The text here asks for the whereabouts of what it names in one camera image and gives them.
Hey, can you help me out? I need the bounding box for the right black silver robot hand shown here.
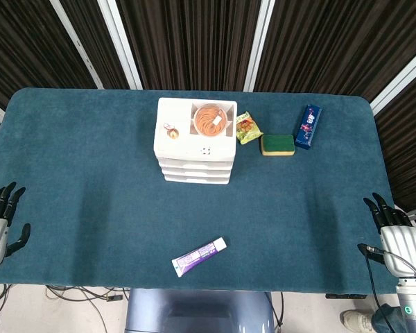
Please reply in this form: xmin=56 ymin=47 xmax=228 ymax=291
xmin=363 ymin=192 xmax=416 ymax=278

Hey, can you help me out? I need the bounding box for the green snack packet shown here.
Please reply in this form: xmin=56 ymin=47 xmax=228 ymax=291
xmin=235 ymin=112 xmax=264 ymax=145

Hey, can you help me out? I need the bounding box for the dark teal trouser leg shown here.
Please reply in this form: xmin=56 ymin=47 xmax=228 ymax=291
xmin=370 ymin=303 xmax=408 ymax=333

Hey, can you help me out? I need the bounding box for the blue-grey robot torso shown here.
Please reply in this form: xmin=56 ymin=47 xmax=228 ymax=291
xmin=124 ymin=288 xmax=275 ymax=333

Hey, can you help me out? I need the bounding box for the clear plastic drawer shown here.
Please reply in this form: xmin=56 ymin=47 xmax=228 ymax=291
xmin=159 ymin=165 xmax=234 ymax=177
xmin=156 ymin=156 xmax=235 ymax=168
xmin=163 ymin=173 xmax=232 ymax=185

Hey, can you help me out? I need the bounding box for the white metal frame post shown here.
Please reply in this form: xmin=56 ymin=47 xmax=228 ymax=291
xmin=370 ymin=44 xmax=416 ymax=115
xmin=50 ymin=0 xmax=105 ymax=89
xmin=97 ymin=0 xmax=144 ymax=90
xmin=243 ymin=0 xmax=277 ymax=93

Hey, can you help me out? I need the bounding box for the tub of orange rubber bands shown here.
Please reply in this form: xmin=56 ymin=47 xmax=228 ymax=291
xmin=193 ymin=103 xmax=228 ymax=137

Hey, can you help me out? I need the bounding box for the small gold bell charm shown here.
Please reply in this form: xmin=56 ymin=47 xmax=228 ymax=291
xmin=162 ymin=122 xmax=180 ymax=140

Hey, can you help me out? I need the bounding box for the black hand cable with plug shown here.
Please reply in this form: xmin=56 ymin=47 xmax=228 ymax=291
xmin=357 ymin=243 xmax=416 ymax=333

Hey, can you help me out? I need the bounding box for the white shoe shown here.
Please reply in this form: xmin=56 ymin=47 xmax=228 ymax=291
xmin=340 ymin=309 xmax=374 ymax=332

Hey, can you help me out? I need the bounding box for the teal table cloth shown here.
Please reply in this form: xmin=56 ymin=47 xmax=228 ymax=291
xmin=0 ymin=87 xmax=410 ymax=295

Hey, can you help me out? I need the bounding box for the white drawer organizer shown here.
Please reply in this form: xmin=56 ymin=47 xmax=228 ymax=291
xmin=153 ymin=97 xmax=238 ymax=185

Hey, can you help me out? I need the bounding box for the dark blue printed box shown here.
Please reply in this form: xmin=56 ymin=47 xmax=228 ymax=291
xmin=294 ymin=104 xmax=323 ymax=151

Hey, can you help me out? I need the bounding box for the green yellow sponge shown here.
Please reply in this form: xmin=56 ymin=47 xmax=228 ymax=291
xmin=260 ymin=134 xmax=296 ymax=157

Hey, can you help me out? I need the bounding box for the black table bracket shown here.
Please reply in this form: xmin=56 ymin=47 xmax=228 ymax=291
xmin=325 ymin=293 xmax=368 ymax=300

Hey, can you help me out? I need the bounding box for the purple white toothpaste tube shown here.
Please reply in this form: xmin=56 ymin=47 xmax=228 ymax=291
xmin=171 ymin=237 xmax=227 ymax=278

